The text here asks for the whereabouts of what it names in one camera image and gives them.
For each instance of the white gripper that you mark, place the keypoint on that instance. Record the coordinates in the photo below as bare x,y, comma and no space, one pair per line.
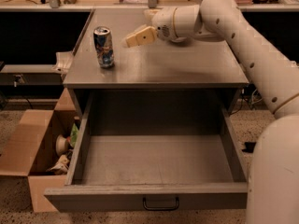
163,24

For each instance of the blue silver redbull can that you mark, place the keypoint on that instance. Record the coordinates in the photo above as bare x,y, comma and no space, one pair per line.
102,38

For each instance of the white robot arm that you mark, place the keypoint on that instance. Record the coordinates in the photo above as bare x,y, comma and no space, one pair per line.
273,184

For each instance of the grey cabinet with top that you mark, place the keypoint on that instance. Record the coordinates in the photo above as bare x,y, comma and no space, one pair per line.
190,64

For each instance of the grey open top drawer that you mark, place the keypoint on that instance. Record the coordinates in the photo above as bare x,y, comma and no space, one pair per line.
153,144

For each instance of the green packet in box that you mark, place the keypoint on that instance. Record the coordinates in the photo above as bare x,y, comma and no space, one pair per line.
73,135

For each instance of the white bowl in box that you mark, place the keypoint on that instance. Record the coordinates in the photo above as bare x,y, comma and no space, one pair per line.
61,145

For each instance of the small black floor box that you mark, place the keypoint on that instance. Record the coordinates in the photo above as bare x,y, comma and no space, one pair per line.
249,147

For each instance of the crumpled paper in box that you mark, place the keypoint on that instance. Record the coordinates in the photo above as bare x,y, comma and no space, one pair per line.
60,167

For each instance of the brown cardboard box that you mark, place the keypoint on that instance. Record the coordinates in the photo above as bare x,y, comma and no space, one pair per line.
32,149

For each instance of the black drawer handle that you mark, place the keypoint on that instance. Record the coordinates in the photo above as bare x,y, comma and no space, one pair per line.
160,204

